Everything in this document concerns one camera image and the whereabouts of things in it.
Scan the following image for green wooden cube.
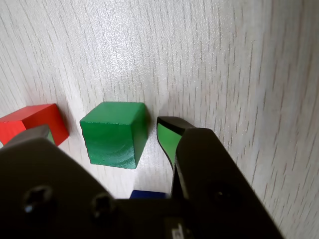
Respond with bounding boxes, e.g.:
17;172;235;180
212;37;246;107
79;101;148;169

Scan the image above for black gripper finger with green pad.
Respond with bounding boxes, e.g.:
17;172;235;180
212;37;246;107
0;124;118;239
156;116;285;239

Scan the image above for blue wooden cube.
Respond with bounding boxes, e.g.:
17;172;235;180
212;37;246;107
129;190;167;200

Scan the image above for red wooden cube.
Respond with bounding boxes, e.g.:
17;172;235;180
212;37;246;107
0;103;70;147

